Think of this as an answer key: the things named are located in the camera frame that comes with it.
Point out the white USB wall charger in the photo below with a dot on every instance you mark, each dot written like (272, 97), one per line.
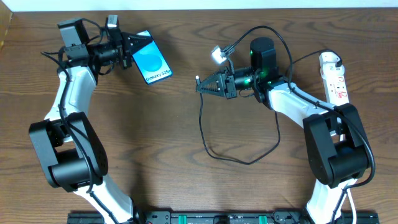
(330, 65)

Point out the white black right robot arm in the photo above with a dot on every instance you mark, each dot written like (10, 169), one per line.
(337, 147)

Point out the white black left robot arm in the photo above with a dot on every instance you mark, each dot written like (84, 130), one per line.
(70, 153)

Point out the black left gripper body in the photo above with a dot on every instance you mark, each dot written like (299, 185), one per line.
(125, 51)

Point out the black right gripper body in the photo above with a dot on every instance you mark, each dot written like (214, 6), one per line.
(230, 85)

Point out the white power strip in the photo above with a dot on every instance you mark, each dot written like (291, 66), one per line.
(334, 84)

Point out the brown cardboard left panel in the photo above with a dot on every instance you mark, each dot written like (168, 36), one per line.
(5, 17)

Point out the blue Galaxy smartphone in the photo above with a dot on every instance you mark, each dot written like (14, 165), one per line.
(152, 64)

